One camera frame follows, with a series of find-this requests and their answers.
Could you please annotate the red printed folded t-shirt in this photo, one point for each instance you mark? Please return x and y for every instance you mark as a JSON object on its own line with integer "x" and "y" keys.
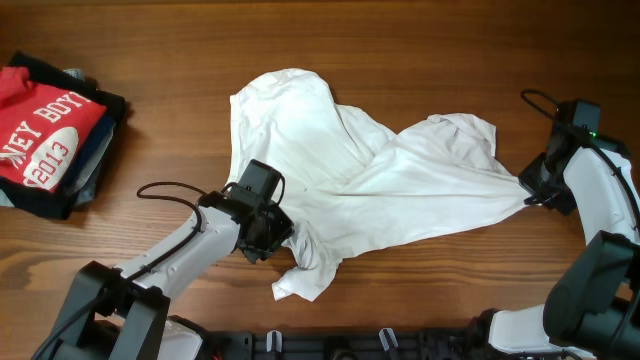
{"x": 40, "y": 132}

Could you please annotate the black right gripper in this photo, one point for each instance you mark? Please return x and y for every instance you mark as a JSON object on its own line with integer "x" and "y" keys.
{"x": 536, "y": 181}

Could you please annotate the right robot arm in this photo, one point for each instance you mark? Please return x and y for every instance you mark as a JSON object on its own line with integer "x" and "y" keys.
{"x": 593, "y": 309}

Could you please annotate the white t-shirt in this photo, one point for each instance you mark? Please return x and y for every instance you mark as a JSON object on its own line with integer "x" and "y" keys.
{"x": 352, "y": 185}

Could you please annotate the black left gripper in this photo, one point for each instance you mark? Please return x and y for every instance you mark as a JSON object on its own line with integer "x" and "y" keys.
{"x": 273, "y": 232}

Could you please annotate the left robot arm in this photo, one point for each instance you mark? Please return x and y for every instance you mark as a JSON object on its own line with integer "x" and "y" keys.
{"x": 121, "y": 312}

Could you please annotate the black folded garment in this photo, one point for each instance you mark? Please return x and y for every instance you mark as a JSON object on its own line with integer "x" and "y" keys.
{"x": 84, "y": 179}

